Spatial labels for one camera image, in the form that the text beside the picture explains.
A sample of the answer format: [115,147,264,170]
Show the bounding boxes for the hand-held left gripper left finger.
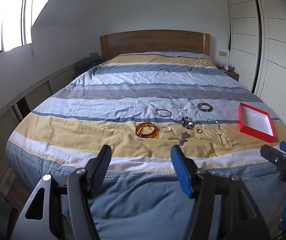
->
[11,144,112,240]

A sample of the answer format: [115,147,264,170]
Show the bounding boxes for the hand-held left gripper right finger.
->
[170,144,273,240]

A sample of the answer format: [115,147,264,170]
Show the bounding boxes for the silver watch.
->
[178,132,189,147]

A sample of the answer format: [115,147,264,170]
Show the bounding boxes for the red jewelry box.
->
[238,102,276,143]

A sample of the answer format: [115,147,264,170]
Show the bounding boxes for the amber bangle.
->
[135,122,159,139]

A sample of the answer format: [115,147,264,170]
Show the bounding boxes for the brown grey bangle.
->
[197,102,213,111]

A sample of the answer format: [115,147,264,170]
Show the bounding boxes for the bed with striped duvet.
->
[6,51,286,240]

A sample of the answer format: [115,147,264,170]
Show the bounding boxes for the wooden nightstand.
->
[224,70,240,82]

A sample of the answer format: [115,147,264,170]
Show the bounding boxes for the white sliding wardrobe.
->
[224,0,286,133]

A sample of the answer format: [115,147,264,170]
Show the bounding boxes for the dark blue cloth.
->
[76,56,103,72]

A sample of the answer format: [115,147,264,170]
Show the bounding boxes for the wooden headboard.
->
[100,29,210,62]

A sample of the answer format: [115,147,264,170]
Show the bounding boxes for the window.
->
[0,0,34,60]

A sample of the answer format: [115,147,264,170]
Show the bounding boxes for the beaded bracelet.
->
[180,116,195,130]

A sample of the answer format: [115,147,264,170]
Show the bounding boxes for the low beige wall cabinet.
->
[0,60,83,195]

